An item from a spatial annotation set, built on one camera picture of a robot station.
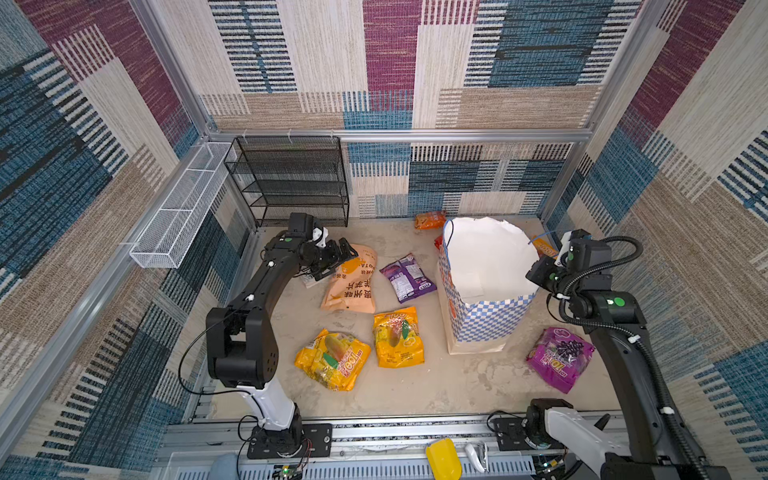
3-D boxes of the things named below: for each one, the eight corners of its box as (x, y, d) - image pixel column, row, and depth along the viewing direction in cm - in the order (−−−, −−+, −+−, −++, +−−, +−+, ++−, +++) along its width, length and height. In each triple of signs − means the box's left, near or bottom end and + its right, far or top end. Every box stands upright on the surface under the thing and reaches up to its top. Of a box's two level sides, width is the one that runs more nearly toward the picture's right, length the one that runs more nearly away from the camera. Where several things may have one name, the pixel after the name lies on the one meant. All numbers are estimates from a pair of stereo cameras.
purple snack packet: (402, 306, 98) (402, 301, 96) (380, 272, 107) (380, 267, 104) (434, 290, 102) (435, 285, 99) (411, 258, 110) (412, 253, 108)
